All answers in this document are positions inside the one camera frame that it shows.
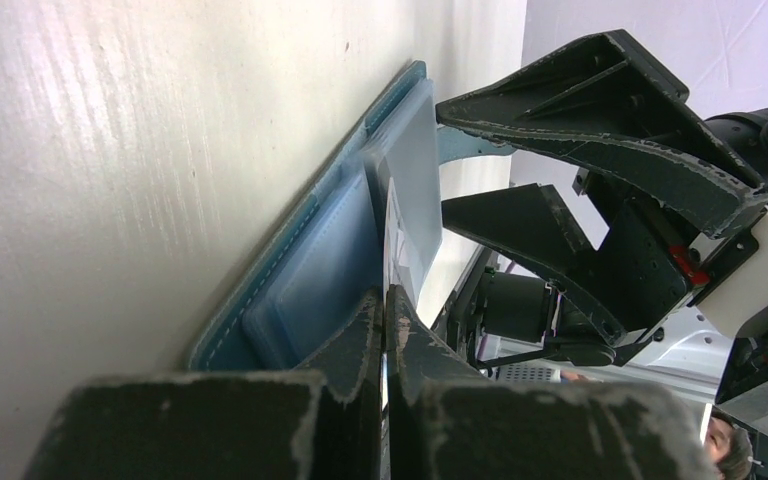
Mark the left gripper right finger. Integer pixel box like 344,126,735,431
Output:
383,285,717,479

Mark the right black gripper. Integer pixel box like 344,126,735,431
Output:
436,30,768,346

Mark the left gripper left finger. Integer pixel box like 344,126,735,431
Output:
24,289,383,479

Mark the blue card holder wallet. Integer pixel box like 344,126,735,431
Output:
186,61,513,371

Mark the white credit card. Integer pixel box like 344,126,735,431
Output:
383,179,425,307

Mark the dark credit card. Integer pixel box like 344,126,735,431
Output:
361,92,442,288

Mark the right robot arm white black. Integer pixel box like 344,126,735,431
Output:
436,30,768,347

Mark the person head background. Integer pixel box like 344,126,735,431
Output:
703,408,754,480

